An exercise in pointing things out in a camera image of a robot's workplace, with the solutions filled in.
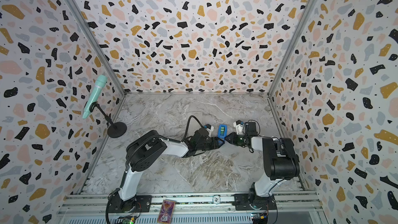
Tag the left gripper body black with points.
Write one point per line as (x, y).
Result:
(213, 142)

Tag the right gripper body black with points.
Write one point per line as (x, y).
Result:
(241, 140)

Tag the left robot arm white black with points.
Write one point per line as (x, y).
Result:
(144, 152)

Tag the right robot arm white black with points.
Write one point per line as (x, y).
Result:
(280, 164)

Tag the blue tape dispenser green roll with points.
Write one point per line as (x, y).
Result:
(222, 131)

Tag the black microphone stand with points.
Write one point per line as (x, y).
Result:
(115, 129)

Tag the mint green microphone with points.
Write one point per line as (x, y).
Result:
(100, 83)

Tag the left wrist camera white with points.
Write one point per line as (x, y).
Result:
(209, 128)

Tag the purple card on rail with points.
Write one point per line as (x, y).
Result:
(166, 212)

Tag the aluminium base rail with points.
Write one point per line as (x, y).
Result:
(284, 207)

